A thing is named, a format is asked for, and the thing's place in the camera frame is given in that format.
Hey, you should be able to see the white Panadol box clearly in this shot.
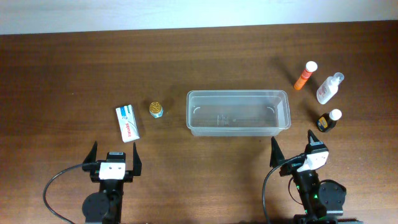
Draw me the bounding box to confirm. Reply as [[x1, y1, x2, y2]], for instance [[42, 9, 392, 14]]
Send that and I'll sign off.
[[116, 105, 140, 142]]

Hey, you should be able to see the gold-lid balm jar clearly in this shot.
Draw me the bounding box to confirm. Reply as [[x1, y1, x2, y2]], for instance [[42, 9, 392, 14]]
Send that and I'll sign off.
[[149, 101, 164, 118]]

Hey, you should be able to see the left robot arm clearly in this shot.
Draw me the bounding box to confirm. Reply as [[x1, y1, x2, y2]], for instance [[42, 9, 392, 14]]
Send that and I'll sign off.
[[82, 143, 142, 223]]

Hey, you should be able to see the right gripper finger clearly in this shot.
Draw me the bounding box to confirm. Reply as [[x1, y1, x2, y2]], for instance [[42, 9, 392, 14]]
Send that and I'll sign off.
[[270, 137, 285, 167], [307, 129, 323, 146]]

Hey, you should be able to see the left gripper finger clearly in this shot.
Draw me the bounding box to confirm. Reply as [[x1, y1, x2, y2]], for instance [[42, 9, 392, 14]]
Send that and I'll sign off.
[[132, 142, 142, 176], [82, 141, 98, 171]]

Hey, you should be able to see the white spray bottle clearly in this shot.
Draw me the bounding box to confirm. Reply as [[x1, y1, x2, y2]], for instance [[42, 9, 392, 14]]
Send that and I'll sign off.
[[316, 72, 344, 105]]

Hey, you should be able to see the clear plastic container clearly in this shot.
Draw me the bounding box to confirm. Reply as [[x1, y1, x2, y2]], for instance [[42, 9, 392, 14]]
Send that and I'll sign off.
[[186, 90, 291, 136]]

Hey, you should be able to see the orange tube white cap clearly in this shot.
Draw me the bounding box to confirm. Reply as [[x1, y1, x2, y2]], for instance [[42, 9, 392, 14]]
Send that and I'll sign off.
[[294, 61, 318, 90]]

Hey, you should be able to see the dark brown syrup bottle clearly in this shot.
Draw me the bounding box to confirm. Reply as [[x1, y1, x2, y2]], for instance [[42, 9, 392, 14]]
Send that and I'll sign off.
[[317, 109, 343, 133]]

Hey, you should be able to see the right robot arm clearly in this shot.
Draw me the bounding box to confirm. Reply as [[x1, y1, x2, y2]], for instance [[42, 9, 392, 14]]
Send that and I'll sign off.
[[262, 130, 361, 224]]

